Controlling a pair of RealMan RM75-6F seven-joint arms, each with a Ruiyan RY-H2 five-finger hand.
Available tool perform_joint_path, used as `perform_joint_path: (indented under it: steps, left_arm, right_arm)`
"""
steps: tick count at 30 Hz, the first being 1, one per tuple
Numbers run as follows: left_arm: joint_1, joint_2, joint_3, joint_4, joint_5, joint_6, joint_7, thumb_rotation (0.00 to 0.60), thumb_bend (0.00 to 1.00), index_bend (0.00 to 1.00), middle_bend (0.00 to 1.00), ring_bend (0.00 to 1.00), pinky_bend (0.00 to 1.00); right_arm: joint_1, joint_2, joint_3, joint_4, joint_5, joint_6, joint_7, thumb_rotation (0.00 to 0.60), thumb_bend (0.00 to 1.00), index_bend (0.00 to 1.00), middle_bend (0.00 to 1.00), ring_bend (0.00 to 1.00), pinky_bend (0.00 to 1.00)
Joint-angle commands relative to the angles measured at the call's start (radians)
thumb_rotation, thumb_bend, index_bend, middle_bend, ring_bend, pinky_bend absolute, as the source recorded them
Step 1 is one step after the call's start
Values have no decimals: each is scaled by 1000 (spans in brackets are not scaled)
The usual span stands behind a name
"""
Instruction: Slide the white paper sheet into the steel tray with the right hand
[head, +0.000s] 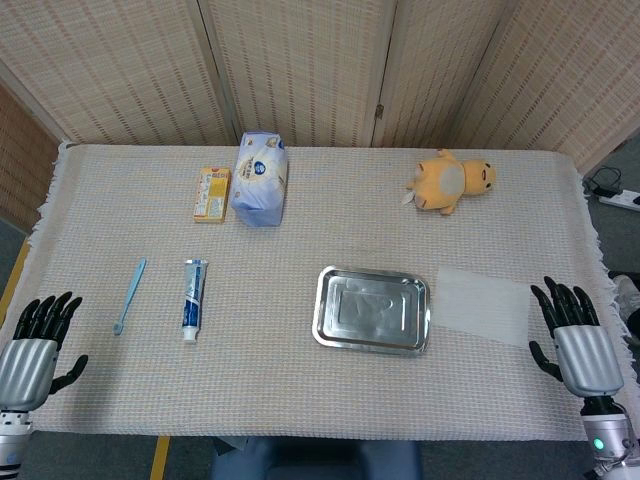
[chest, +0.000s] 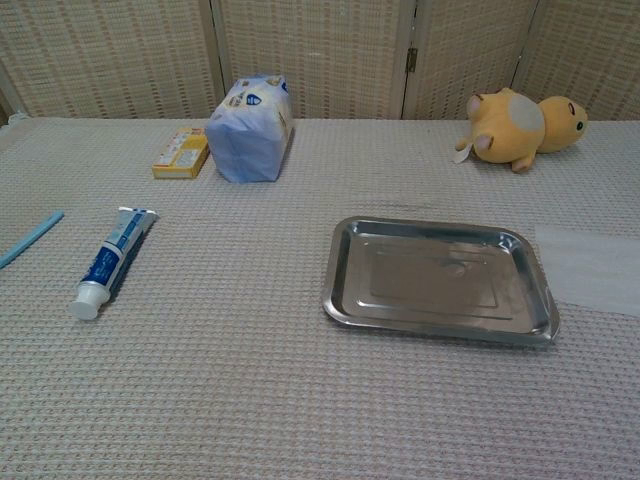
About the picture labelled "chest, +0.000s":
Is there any white cloth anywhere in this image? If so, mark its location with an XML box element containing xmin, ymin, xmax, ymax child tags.
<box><xmin>534</xmin><ymin>223</ymin><xmax>640</xmax><ymax>317</ymax></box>

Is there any silver rectangular metal tray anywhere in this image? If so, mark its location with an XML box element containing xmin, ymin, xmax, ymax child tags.
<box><xmin>322</xmin><ymin>215</ymin><xmax>561</xmax><ymax>346</ymax></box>

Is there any blue white tissue pack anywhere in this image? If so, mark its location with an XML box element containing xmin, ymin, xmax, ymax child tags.
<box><xmin>204</xmin><ymin>74</ymin><xmax>295</xmax><ymax>184</ymax></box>

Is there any beige woven tablecloth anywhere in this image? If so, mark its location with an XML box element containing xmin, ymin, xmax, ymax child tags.
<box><xmin>0</xmin><ymin>117</ymin><xmax>640</xmax><ymax>480</ymax></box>

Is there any yellow cardboard box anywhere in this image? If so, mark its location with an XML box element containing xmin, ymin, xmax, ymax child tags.
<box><xmin>151</xmin><ymin>126</ymin><xmax>211</xmax><ymax>180</ymax></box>

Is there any beige woven folding screen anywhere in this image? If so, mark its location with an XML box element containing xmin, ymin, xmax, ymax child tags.
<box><xmin>0</xmin><ymin>0</ymin><xmax>640</xmax><ymax>121</ymax></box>

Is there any blue white toothpaste tube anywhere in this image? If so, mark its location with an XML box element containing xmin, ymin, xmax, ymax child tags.
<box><xmin>68</xmin><ymin>206</ymin><xmax>160</xmax><ymax>321</ymax></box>

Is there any yellow plush toy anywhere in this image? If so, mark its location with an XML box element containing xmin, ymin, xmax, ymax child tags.
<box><xmin>453</xmin><ymin>87</ymin><xmax>590</xmax><ymax>174</ymax></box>

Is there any light blue toothbrush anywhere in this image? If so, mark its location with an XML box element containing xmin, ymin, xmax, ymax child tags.
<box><xmin>0</xmin><ymin>210</ymin><xmax>65</xmax><ymax>270</ymax></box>

